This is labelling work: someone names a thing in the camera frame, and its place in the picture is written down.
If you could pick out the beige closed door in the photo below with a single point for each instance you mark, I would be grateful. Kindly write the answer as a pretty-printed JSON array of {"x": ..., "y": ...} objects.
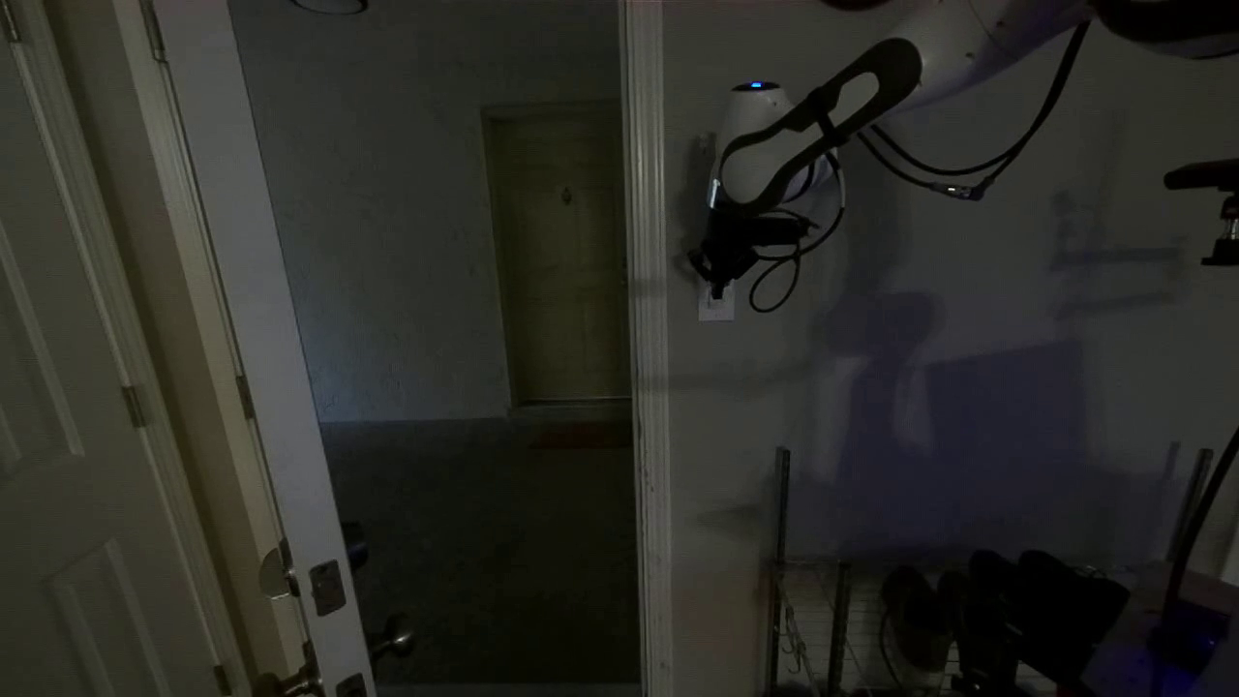
[{"x": 565, "y": 258}]

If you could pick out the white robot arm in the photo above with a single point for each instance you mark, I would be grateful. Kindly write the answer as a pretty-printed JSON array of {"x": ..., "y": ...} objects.
[{"x": 962, "y": 43}]

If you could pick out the black camera on stand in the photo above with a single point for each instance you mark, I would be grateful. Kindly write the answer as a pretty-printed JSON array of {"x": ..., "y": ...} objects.
[{"x": 1214, "y": 180}]

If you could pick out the white open panel door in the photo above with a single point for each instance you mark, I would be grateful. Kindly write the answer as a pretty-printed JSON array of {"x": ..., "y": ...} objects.
[{"x": 78, "y": 450}]

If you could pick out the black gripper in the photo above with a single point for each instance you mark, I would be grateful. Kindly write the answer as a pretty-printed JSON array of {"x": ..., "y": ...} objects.
[{"x": 761, "y": 232}]

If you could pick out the metal door knob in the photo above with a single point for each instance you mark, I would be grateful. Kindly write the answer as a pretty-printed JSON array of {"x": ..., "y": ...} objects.
[{"x": 396, "y": 636}]

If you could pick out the dark shoe on rack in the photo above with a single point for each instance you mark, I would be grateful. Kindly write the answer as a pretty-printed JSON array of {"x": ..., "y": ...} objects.
[
  {"x": 920, "y": 622},
  {"x": 1072, "y": 611}
]

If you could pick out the black tripod leg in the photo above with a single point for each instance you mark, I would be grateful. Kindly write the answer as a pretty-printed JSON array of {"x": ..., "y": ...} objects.
[{"x": 1196, "y": 542}]

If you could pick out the white door frame trim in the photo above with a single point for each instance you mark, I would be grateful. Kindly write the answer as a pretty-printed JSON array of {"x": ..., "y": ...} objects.
[{"x": 643, "y": 387}]

